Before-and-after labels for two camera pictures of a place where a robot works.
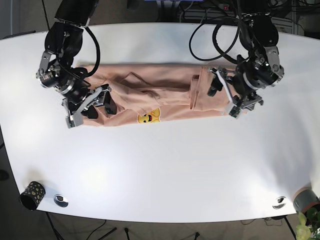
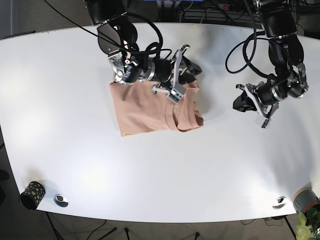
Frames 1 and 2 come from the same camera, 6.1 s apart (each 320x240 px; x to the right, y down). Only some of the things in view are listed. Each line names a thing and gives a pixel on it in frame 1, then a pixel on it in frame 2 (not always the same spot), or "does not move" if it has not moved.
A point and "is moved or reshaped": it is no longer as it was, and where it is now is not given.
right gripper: (245, 99) -> (265, 110)
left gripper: (74, 113) -> (171, 86)
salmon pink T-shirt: (137, 93) is moved or reshaped
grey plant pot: (305, 199) does not move
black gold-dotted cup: (31, 197) does not move
